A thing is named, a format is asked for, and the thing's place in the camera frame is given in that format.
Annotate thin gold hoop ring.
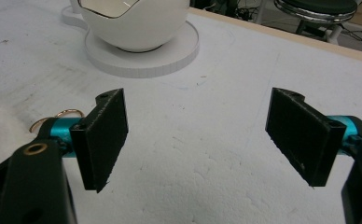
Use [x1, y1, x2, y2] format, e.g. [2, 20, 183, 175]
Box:
[28, 108, 86, 133]

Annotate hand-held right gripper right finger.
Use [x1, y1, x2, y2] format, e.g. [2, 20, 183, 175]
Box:
[264, 87, 359, 188]

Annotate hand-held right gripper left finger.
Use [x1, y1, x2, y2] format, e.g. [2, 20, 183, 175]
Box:
[49, 88, 130, 194]

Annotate black floor cables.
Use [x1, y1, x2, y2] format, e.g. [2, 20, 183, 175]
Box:
[337, 22, 362, 56]

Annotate white round bowl-shaped container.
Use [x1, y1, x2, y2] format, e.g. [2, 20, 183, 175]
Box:
[77, 0, 191, 53]

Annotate black stool with chrome rim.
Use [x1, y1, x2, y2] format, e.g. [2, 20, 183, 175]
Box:
[273, 0, 359, 45]

